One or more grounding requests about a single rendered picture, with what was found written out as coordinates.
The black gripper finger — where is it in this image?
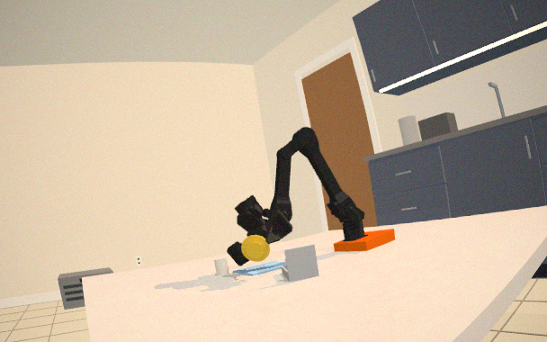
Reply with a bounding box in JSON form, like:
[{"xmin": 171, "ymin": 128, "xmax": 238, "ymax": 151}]
[
  {"xmin": 265, "ymin": 218, "xmax": 287, "ymax": 244},
  {"xmin": 232, "ymin": 242, "xmax": 249, "ymax": 263}
]

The yellow plate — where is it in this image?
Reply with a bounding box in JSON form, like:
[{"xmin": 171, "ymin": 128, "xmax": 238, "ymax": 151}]
[{"xmin": 241, "ymin": 235, "xmax": 270, "ymax": 262}]

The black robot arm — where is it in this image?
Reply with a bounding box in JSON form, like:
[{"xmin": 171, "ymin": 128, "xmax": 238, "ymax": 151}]
[{"xmin": 235, "ymin": 127, "xmax": 368, "ymax": 241}]

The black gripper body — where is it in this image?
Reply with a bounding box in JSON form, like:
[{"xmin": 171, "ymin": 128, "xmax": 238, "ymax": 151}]
[{"xmin": 227, "ymin": 212, "xmax": 293, "ymax": 266}]

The light blue square mat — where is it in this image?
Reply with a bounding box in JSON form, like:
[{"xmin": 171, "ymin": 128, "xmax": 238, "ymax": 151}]
[{"xmin": 233, "ymin": 261, "xmax": 286, "ymax": 275}]

